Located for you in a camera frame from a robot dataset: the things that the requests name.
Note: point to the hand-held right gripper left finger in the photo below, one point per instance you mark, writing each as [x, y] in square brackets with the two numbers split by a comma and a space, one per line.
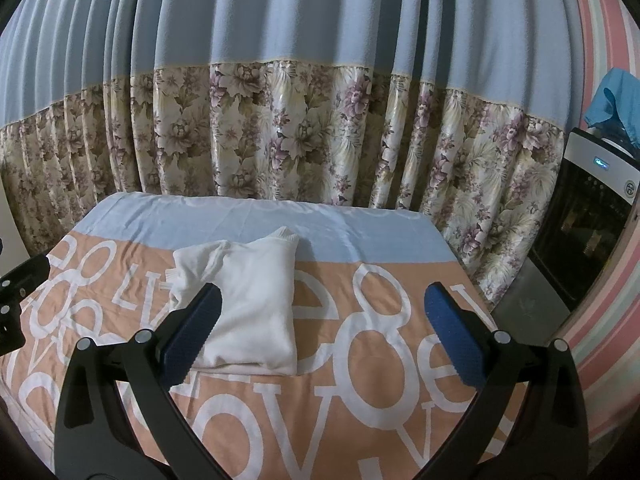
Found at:
[192, 330]

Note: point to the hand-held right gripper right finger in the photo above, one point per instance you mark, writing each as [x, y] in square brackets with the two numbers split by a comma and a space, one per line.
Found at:
[452, 332]

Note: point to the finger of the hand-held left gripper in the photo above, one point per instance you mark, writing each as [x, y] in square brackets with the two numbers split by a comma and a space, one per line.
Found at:
[25, 275]

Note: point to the white knit sweater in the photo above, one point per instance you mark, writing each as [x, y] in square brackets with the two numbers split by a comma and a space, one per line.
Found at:
[255, 305]

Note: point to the peach printed bed sheet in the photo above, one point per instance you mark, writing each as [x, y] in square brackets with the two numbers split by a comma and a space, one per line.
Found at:
[350, 410]

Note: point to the black water dispenser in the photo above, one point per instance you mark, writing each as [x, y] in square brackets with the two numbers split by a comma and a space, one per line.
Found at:
[585, 225]

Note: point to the blue floral curtain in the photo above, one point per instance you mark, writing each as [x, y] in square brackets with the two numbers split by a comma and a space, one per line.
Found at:
[300, 85]

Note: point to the blue cloth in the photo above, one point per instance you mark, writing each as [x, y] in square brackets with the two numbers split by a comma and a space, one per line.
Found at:
[617, 102]

